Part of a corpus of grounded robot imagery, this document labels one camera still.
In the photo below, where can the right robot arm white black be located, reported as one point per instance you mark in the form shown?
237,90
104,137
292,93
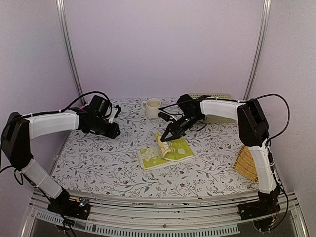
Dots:
253,133

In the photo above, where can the yellow bamboo tray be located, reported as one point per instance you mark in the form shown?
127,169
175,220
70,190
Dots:
244,164

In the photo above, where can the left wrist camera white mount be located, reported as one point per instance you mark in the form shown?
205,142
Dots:
114,113

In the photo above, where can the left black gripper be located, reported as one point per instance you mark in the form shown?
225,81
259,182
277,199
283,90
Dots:
112,134

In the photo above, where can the right aluminium frame post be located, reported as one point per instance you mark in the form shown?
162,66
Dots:
259,46

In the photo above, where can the green plastic basket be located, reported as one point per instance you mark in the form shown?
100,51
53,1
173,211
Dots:
217,108

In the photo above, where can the cream ceramic mug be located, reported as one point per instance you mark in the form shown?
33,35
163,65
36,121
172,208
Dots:
151,107

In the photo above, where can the aluminium frame post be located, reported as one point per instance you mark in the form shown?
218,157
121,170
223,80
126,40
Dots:
68,47
259,46

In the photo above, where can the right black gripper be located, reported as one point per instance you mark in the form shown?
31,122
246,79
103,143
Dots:
177,130

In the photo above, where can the cream green patterned towel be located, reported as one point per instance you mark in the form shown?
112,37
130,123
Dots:
164,153

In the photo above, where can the left aluminium frame post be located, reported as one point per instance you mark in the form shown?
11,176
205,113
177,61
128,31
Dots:
68,47

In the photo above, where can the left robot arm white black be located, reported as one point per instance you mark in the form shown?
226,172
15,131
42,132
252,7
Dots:
97,118

